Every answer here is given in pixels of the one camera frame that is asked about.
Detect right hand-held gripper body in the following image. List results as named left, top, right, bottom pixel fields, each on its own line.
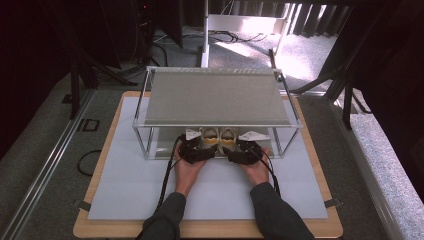
left=234, top=130, right=271, bottom=165

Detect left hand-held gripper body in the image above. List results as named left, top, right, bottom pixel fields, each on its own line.
left=178, top=128, right=205, bottom=164

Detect white beige sneaker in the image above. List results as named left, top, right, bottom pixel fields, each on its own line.
left=201, top=127, right=221, bottom=150
left=219, top=127, right=239, bottom=150

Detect metal frame shoe rack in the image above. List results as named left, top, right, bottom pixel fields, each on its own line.
left=132, top=65, right=304, bottom=161

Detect person's right hand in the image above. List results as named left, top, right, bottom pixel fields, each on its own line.
left=238, top=149, right=271, bottom=187

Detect person's left hand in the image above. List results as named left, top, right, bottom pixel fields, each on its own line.
left=173, top=143, right=207, bottom=198

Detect white table mat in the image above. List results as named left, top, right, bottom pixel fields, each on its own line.
left=87, top=96, right=329, bottom=221

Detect black mat clip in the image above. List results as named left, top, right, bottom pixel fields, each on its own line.
left=72, top=199, right=92, bottom=212
left=323, top=197, right=344, bottom=208

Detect black tripod stand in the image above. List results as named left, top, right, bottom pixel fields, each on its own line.
left=49, top=0, right=138, bottom=120
left=289, top=9, right=384, bottom=130

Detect white metal stand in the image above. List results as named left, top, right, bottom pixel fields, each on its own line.
left=200, top=0, right=293, bottom=69

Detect dark computer tower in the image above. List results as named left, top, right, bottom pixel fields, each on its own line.
left=133, top=0, right=158, bottom=64

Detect right hand-held gripper cable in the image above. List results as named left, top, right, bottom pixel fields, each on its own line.
left=248, top=146, right=282, bottom=198

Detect hand-held gripper cable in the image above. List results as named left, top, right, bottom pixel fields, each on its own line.
left=134, top=134, right=186, bottom=240
left=248, top=146, right=282, bottom=198

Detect left hand-held gripper cable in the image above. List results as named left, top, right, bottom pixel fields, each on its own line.
left=134, top=134, right=186, bottom=240

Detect black floor socket frame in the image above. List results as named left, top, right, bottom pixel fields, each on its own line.
left=77, top=118, right=101, bottom=132

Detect black cable loop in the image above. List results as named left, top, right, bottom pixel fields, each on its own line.
left=77, top=149, right=103, bottom=177

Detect black floor cables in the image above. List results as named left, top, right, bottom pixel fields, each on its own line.
left=208, top=29, right=269, bottom=44

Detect aluminium rail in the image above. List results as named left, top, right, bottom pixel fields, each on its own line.
left=329, top=99, right=406, bottom=240
left=0, top=89, right=96, bottom=240

